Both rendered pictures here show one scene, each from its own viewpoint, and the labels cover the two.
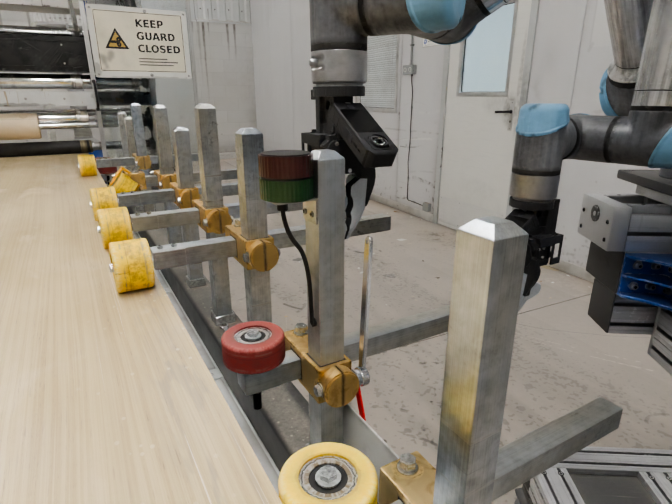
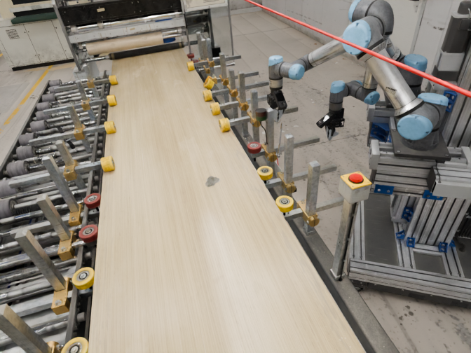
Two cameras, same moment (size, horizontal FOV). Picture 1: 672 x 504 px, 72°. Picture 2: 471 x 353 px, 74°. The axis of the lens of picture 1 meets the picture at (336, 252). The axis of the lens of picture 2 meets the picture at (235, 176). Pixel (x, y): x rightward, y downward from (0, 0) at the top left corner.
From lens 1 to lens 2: 1.19 m
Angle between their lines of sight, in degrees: 24
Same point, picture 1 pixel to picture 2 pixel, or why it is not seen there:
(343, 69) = (275, 85)
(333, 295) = (271, 138)
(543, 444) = not seen: hidden behind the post
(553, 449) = not seen: hidden behind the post
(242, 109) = not seen: outside the picture
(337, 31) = (274, 76)
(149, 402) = (235, 157)
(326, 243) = (269, 127)
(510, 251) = (290, 139)
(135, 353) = (230, 148)
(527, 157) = (331, 98)
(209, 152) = (242, 86)
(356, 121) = (278, 97)
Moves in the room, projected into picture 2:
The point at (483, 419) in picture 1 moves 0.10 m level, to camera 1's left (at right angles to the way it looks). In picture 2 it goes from (289, 163) to (268, 162)
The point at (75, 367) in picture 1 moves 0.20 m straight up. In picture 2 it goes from (219, 150) to (214, 119)
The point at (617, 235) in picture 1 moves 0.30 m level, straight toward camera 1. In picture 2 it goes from (370, 116) to (343, 136)
